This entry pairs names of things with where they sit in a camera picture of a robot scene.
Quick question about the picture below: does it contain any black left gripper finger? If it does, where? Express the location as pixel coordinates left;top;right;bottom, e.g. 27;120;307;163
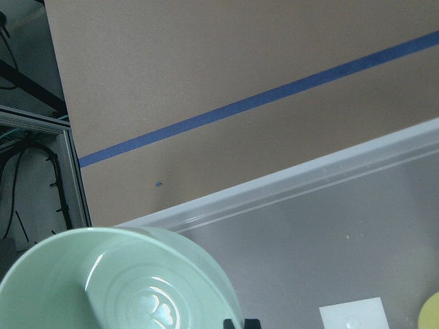
223;319;234;329

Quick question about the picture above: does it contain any light green ceramic bowl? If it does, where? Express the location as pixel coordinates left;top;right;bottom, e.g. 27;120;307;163
1;228;244;328

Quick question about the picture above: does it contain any yellow plastic cup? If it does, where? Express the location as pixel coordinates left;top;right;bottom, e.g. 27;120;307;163
418;292;439;329

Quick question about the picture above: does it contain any white label in box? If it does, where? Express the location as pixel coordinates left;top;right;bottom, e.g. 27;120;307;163
319;297;390;329

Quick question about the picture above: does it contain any clear plastic storage box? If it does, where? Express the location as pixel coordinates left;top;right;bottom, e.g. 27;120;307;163
126;119;438;328

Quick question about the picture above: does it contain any black cable bundle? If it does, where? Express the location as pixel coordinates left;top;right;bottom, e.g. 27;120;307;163
0;145;75;241

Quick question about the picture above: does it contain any aluminium table frame rail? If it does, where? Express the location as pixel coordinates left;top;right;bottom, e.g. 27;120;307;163
1;106;92;230

